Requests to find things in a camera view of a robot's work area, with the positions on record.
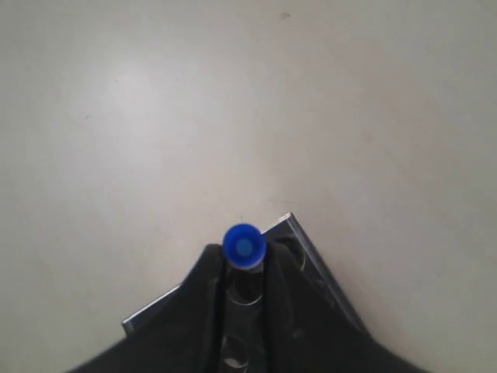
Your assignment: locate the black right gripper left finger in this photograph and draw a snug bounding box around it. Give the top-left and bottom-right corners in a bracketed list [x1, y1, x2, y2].
[72, 244, 226, 372]

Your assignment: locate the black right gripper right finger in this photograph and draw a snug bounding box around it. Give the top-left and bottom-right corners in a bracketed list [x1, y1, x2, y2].
[262, 242, 420, 372]

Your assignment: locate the blue-capped tube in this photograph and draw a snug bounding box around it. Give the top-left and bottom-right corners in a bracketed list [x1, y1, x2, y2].
[222, 223, 267, 306]

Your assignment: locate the stainless steel test tube rack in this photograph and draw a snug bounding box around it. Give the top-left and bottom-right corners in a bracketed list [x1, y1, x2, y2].
[122, 211, 368, 373]

